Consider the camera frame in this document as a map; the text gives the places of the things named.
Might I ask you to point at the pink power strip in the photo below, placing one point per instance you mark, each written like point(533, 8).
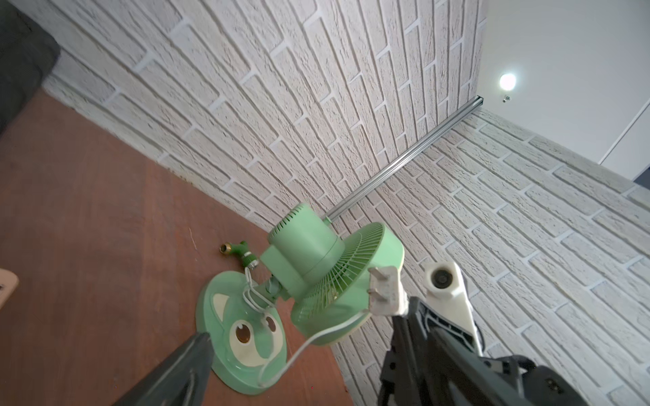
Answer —
point(8, 283)

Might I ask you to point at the green brass hose connector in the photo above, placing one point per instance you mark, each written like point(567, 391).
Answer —
point(242, 252)

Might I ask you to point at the black plastic tool case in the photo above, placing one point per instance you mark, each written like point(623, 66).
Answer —
point(28, 56)

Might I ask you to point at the aluminium corner post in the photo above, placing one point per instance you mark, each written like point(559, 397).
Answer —
point(403, 159)

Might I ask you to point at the green desk fan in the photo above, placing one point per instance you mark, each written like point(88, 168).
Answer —
point(335, 284)

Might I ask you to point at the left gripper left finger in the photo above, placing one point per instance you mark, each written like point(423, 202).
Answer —
point(181, 379)

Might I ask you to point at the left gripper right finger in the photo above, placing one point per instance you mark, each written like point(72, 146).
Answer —
point(432, 362)

